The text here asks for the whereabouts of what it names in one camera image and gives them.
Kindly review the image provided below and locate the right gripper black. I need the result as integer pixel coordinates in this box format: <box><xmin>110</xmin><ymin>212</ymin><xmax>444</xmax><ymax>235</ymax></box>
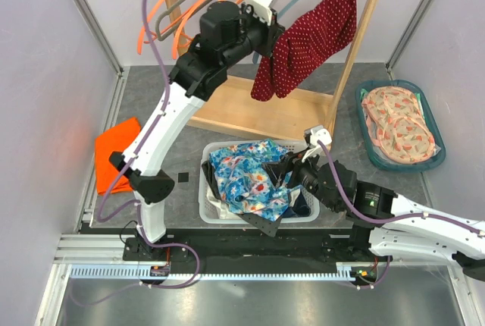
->
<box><xmin>260</xmin><ymin>146</ymin><xmax>340</xmax><ymax>212</ymax></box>

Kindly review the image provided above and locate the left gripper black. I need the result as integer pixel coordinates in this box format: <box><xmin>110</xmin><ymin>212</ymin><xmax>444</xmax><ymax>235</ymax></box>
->
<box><xmin>222</xmin><ymin>2</ymin><xmax>286</xmax><ymax>70</ymax></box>

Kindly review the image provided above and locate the wooden clothes rack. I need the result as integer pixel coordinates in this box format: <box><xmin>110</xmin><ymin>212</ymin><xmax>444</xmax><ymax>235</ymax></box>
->
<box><xmin>154</xmin><ymin>0</ymin><xmax>378</xmax><ymax>139</ymax></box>

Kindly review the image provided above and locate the white pleated skirt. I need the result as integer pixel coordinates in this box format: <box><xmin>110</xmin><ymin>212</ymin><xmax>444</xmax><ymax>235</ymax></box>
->
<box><xmin>205</xmin><ymin>187</ymin><xmax>240</xmax><ymax>221</ymax></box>

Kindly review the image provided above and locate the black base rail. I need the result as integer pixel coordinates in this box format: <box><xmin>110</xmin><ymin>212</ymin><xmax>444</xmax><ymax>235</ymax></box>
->
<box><xmin>81</xmin><ymin>227</ymin><xmax>393</xmax><ymax>275</ymax></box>

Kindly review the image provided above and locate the blue denim skirt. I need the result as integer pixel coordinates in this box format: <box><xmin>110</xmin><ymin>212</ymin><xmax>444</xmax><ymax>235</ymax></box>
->
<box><xmin>282</xmin><ymin>188</ymin><xmax>311</xmax><ymax>218</ymax></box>

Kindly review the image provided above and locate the black dotted garment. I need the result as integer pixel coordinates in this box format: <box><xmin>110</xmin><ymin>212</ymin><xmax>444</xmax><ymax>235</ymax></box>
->
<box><xmin>201</xmin><ymin>160</ymin><xmax>282</xmax><ymax>237</ymax></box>

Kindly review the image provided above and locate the orange hanger of black garment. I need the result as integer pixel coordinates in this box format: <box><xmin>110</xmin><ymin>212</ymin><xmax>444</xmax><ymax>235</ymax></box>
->
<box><xmin>172</xmin><ymin>0</ymin><xmax>261</xmax><ymax>58</ymax></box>

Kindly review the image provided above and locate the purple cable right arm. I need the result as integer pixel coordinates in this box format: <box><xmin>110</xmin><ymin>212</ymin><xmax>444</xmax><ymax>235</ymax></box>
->
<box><xmin>316</xmin><ymin>139</ymin><xmax>485</xmax><ymax>234</ymax></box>

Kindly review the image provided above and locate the peach patterned garment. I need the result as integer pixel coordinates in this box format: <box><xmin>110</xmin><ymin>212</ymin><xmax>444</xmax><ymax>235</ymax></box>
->
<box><xmin>361</xmin><ymin>86</ymin><xmax>441</xmax><ymax>165</ymax></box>

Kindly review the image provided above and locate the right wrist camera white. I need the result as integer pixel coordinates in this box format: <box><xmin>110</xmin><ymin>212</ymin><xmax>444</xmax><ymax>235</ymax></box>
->
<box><xmin>302</xmin><ymin>125</ymin><xmax>332</xmax><ymax>162</ymax></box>

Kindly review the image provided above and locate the orange cloth on floor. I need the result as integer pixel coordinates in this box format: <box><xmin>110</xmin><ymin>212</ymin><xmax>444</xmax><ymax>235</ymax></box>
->
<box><xmin>93</xmin><ymin>117</ymin><xmax>142</xmax><ymax>196</ymax></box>

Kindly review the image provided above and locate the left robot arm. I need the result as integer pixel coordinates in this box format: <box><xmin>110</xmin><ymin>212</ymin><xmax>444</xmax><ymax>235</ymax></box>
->
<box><xmin>109</xmin><ymin>0</ymin><xmax>284</xmax><ymax>260</ymax></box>

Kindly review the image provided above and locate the orange plastic hanger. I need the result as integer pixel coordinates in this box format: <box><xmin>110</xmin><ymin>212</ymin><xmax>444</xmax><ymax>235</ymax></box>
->
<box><xmin>136</xmin><ymin>0</ymin><xmax>215</xmax><ymax>56</ymax></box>

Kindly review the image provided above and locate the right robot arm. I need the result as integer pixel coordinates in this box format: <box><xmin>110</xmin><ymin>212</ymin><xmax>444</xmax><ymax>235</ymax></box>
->
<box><xmin>262</xmin><ymin>152</ymin><xmax>484</xmax><ymax>281</ymax></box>

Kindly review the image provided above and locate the blue floral garment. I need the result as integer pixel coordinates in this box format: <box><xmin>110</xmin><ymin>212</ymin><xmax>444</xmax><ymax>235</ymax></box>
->
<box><xmin>208</xmin><ymin>139</ymin><xmax>300</xmax><ymax>221</ymax></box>

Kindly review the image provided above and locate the red polka dot garment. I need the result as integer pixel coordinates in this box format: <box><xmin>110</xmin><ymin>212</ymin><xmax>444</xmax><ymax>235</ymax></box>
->
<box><xmin>251</xmin><ymin>0</ymin><xmax>357</xmax><ymax>102</ymax></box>

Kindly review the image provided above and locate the teal plastic basket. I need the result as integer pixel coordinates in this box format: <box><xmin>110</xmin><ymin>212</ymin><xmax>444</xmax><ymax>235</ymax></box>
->
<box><xmin>355</xmin><ymin>80</ymin><xmax>446</xmax><ymax>173</ymax></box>

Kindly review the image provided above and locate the small black square tile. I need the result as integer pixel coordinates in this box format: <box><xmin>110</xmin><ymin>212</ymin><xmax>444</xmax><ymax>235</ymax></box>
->
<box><xmin>177</xmin><ymin>172</ymin><xmax>189</xmax><ymax>183</ymax></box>

